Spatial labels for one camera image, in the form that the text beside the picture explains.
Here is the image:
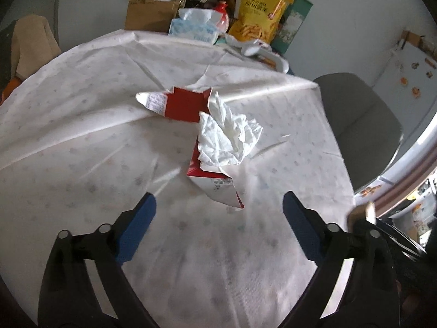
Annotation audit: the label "tall green box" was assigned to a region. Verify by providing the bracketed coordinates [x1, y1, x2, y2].
[271, 0, 314, 54]

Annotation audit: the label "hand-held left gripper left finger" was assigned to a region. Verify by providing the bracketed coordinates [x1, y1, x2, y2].
[37, 192, 158, 328]

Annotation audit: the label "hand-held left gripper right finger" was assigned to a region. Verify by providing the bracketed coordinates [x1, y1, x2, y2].
[283, 191, 400, 328]

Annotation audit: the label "large white tissue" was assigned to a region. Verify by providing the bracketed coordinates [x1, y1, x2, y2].
[197, 90, 264, 166]

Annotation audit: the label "white patterned tablecloth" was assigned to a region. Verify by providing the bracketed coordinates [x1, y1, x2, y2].
[0, 29, 357, 328]

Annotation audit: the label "grey upholstered chair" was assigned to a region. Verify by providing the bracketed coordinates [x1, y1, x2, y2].
[313, 73, 403, 192]

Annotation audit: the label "open brown cardboard box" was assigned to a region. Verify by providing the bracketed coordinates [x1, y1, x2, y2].
[125, 0, 187, 33]

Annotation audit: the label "yellow snack bag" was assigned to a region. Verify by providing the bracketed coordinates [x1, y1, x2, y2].
[228, 0, 294, 43]

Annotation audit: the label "white game controller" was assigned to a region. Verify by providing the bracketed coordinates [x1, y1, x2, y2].
[225, 34, 290, 74]

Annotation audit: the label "fridge magnets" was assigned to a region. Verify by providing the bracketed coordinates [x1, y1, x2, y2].
[358, 60, 437, 196]

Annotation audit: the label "beige cloth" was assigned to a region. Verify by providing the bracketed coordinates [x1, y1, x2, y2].
[10, 15, 62, 81]

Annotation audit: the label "white fridge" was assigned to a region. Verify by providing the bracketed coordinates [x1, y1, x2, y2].
[353, 39, 437, 199]

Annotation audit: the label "small brown cardboard box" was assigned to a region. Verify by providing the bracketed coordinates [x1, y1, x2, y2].
[400, 30, 437, 60]

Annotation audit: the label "blue soft tissue pack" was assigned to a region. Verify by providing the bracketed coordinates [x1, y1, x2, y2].
[167, 8, 222, 45]

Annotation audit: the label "torn red carton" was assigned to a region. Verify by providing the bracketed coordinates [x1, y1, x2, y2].
[136, 87, 246, 210]

